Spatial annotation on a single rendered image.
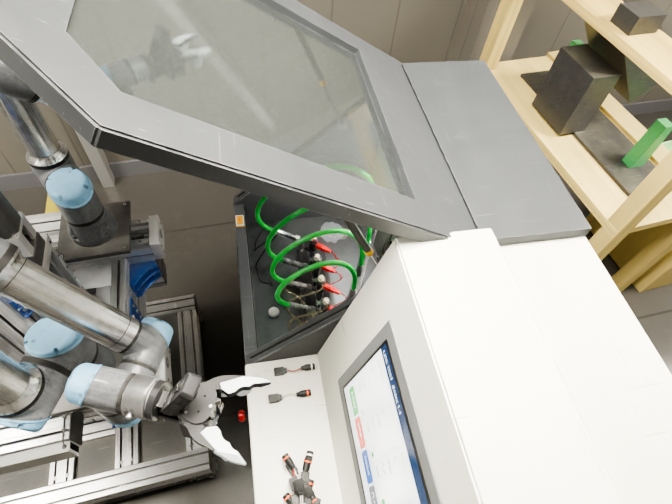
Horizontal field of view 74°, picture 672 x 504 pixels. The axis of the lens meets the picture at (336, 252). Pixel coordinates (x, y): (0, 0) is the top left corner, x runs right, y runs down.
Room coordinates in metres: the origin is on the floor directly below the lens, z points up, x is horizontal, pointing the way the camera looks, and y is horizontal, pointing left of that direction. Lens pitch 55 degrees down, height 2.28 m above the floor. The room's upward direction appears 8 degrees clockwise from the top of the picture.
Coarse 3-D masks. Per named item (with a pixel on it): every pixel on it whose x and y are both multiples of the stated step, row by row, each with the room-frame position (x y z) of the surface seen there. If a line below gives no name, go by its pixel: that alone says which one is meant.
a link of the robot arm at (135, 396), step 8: (136, 376) 0.25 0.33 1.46; (144, 376) 0.25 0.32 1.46; (152, 376) 0.26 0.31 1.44; (128, 384) 0.23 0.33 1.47; (136, 384) 0.23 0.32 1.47; (144, 384) 0.23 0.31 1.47; (152, 384) 0.24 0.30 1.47; (128, 392) 0.21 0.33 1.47; (136, 392) 0.22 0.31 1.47; (144, 392) 0.22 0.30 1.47; (128, 400) 0.20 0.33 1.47; (136, 400) 0.20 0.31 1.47; (144, 400) 0.21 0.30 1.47; (128, 408) 0.19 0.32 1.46; (136, 408) 0.19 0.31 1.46; (144, 408) 0.20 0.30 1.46; (128, 416) 0.18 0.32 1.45; (136, 416) 0.18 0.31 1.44; (144, 416) 0.19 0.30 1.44
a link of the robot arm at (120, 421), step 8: (120, 368) 0.29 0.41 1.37; (128, 368) 0.29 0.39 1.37; (136, 368) 0.29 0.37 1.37; (144, 368) 0.30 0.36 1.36; (104, 416) 0.19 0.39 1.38; (112, 416) 0.19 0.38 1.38; (120, 416) 0.20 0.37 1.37; (112, 424) 0.19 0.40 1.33; (120, 424) 0.19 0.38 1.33; (128, 424) 0.20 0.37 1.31
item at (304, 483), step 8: (288, 456) 0.23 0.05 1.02; (312, 456) 0.24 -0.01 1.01; (288, 464) 0.21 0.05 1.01; (304, 464) 0.22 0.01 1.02; (296, 472) 0.20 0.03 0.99; (304, 472) 0.20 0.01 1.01; (296, 480) 0.17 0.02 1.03; (304, 480) 0.18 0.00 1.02; (312, 480) 0.18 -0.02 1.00; (296, 488) 0.16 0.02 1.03; (304, 488) 0.16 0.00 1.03; (288, 496) 0.14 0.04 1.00; (296, 496) 0.14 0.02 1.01; (304, 496) 0.14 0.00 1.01; (312, 496) 0.15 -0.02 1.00
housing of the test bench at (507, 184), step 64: (448, 64) 1.34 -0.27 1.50; (448, 128) 1.02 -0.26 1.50; (512, 128) 1.06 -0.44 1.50; (512, 192) 0.81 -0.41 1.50; (512, 256) 0.63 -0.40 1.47; (576, 256) 0.66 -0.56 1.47; (576, 320) 0.48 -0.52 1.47; (576, 384) 0.34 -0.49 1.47; (640, 384) 0.36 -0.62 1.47; (640, 448) 0.24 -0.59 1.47
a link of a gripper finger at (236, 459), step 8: (200, 432) 0.17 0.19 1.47; (208, 432) 0.17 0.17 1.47; (216, 432) 0.17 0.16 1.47; (208, 440) 0.16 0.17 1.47; (216, 440) 0.16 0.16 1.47; (224, 440) 0.16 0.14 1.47; (216, 448) 0.14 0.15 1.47; (224, 448) 0.15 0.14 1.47; (232, 448) 0.15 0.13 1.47; (224, 456) 0.13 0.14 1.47; (232, 456) 0.14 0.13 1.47; (240, 456) 0.14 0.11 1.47; (240, 464) 0.13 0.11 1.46
